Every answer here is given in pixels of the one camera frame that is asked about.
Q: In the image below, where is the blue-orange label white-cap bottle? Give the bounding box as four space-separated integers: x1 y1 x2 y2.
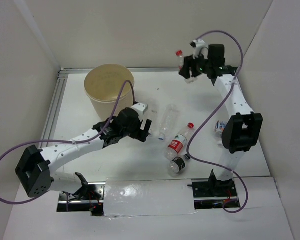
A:
214 120 228 147

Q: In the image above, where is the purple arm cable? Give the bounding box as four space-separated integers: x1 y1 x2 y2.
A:
186 30 249 214
0 79 137 213

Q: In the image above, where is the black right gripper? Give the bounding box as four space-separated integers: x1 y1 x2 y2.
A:
178 50 212 80

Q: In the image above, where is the clear bottle blue cap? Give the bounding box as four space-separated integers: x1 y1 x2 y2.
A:
146 98 158 116

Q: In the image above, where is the black-label black-cap bottle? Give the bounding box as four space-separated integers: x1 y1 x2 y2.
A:
167 153 191 178

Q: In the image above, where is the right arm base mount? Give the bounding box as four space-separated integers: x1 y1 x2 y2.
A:
187 170 241 210

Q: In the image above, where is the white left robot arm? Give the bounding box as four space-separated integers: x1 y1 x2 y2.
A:
15 103 152 200

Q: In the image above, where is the beige round plastic bin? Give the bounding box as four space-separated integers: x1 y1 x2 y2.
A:
84 64 135 121

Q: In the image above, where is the white taped cover sheet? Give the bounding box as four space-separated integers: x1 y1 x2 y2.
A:
103 179 196 217

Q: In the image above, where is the small red-label red-cap bottle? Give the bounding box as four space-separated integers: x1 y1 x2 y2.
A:
175 50 197 84

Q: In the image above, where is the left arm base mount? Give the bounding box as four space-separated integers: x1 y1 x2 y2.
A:
56 182 106 217

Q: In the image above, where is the clear bottle white-blue cap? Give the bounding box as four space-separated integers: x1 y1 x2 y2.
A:
158 104 179 141

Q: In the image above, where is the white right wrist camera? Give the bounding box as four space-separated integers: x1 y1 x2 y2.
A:
190 39 209 59

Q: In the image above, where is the aluminium frame rail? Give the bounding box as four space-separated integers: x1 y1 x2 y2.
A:
29 66 238 182

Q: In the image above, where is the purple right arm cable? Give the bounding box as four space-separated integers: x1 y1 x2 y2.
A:
186 30 249 214

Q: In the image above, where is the large red-label water bottle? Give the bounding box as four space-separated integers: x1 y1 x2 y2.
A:
164 122 195 161

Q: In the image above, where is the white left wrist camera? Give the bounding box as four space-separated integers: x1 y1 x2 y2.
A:
131 103 149 117

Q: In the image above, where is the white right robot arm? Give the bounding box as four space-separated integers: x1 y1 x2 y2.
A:
179 40 263 196

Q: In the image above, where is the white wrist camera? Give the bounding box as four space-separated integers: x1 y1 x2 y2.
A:
190 39 209 59
131 103 149 117

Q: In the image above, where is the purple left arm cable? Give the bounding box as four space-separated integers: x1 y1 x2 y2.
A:
0 79 137 213

